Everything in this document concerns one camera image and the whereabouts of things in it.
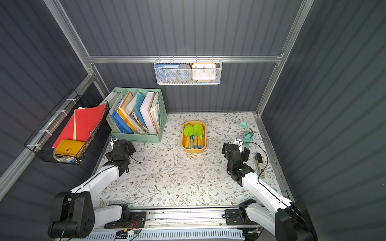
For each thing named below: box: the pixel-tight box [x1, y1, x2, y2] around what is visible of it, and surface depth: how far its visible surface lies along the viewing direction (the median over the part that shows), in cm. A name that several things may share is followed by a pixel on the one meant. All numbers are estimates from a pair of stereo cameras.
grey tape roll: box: [175, 63, 192, 83], surface depth 90 cm
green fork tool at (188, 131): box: [183, 123, 195, 150], surface depth 107 cm
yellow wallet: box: [52, 139, 86, 157], surface depth 65 cm
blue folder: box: [111, 110, 135, 135], surface depth 97 cm
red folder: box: [51, 103, 106, 149], surface depth 75 cm
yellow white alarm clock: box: [191, 62, 218, 82], surface depth 90 cm
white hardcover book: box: [139, 91, 157, 136], surface depth 94 cm
